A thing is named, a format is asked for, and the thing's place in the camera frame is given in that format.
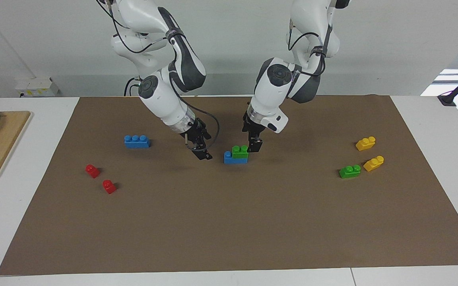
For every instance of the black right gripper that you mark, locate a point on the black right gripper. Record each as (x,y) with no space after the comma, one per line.
(196,133)

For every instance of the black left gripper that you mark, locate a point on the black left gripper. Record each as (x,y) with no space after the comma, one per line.
(253,125)

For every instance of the plain green two-stud block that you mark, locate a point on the plain green two-stud block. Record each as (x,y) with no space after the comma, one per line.
(240,152)

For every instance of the blue three-stud block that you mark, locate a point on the blue three-stud block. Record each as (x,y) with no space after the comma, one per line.
(136,142)
(231,159)

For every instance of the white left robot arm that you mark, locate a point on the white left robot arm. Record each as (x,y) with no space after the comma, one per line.
(292,39)

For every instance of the red single-stud block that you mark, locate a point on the red single-stud block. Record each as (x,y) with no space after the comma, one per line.
(109,187)
(92,171)

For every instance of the green block with white stickers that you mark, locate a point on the green block with white stickers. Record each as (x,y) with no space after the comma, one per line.
(350,172)

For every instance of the yellow two-stud block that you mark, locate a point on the yellow two-stud block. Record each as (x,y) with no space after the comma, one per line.
(373,163)
(365,143)

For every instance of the brown table mat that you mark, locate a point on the brown table mat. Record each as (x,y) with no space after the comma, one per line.
(229,222)

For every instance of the white wall box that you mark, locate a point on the white wall box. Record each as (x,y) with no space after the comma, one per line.
(36,87)

